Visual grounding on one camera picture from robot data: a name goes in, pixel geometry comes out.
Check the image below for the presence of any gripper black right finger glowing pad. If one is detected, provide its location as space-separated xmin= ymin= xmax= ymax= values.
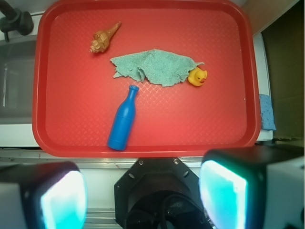
xmin=199 ymin=145 xmax=305 ymax=229

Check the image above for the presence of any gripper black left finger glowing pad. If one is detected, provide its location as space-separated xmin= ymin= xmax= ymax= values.
xmin=0 ymin=161 xmax=88 ymax=229

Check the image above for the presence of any blue plastic bottle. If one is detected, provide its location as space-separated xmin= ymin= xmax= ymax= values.
xmin=107 ymin=85 xmax=139 ymax=151

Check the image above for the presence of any blue sponge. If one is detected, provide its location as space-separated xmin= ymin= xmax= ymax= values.
xmin=259 ymin=94 xmax=276 ymax=131

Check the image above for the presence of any red plastic tray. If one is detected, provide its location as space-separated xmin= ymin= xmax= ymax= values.
xmin=32 ymin=0 xmax=261 ymax=157

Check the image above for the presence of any yellow rubber duck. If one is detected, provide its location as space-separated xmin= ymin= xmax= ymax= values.
xmin=187 ymin=67 xmax=207 ymax=87

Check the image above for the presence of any metal sink basin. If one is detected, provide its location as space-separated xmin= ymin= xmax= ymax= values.
xmin=0 ymin=40 xmax=36 ymax=125

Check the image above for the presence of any teal knitted cloth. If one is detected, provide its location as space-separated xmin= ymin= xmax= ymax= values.
xmin=110 ymin=49 xmax=204 ymax=87

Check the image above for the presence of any brown spiral seashell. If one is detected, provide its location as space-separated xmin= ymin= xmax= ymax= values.
xmin=90 ymin=22 xmax=122 ymax=53

